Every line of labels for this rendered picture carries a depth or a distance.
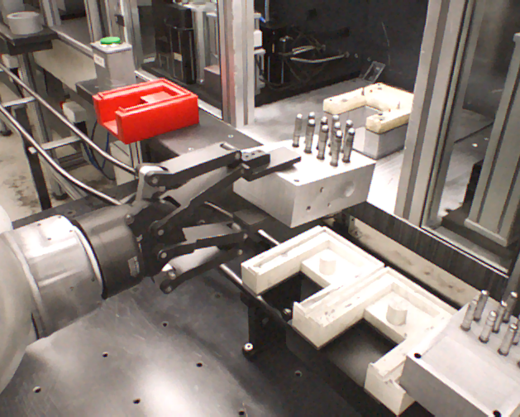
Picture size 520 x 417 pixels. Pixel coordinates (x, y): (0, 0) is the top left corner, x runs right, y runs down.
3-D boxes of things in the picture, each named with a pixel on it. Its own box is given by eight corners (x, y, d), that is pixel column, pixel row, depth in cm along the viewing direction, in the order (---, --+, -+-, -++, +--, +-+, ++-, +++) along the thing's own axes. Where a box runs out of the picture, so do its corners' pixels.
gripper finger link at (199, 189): (138, 222, 47) (132, 212, 46) (230, 160, 51) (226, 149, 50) (158, 242, 44) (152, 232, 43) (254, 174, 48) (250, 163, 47)
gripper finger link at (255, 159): (221, 172, 49) (219, 144, 47) (261, 157, 52) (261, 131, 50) (230, 178, 48) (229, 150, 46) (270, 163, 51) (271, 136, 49)
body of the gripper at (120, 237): (111, 322, 42) (202, 277, 47) (93, 242, 38) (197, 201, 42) (78, 276, 47) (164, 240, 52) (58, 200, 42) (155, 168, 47)
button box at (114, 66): (98, 96, 108) (88, 40, 102) (131, 88, 112) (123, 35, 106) (113, 106, 103) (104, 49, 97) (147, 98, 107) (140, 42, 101)
